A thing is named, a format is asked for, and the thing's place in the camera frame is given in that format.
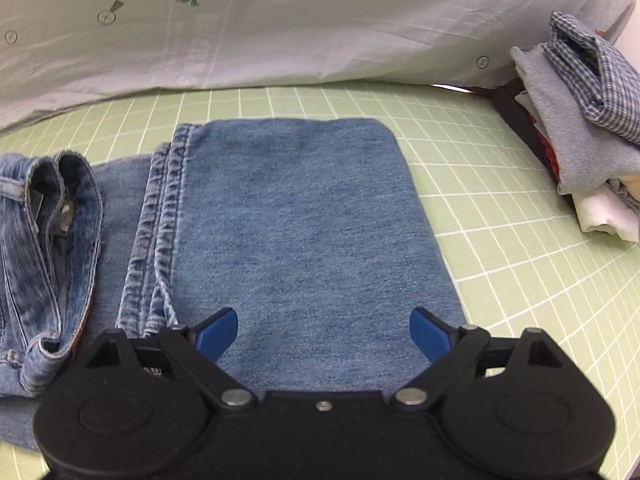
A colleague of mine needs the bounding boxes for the green grid cutting mat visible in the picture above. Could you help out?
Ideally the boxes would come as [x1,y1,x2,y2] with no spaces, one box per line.
[1,84,639,479]

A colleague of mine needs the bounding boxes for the grey printed carrot sheet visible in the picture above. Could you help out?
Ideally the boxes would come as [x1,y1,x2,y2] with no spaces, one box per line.
[1,0,636,128]

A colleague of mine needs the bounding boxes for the white folded garment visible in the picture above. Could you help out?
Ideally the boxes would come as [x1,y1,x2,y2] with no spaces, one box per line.
[572,174,639,244]

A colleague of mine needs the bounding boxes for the dark folded garment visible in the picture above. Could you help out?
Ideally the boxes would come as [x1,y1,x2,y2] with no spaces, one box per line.
[492,79,560,184]

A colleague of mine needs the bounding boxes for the blue denim jeans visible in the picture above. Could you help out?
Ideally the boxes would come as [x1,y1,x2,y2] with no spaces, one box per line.
[1,119,464,448]

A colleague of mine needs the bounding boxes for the grey folded sweater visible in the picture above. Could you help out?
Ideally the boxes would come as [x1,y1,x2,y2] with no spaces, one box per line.
[510,46,639,195]

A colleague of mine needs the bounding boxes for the blue plaid shirt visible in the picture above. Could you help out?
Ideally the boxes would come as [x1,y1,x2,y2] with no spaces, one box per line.
[542,11,639,144]

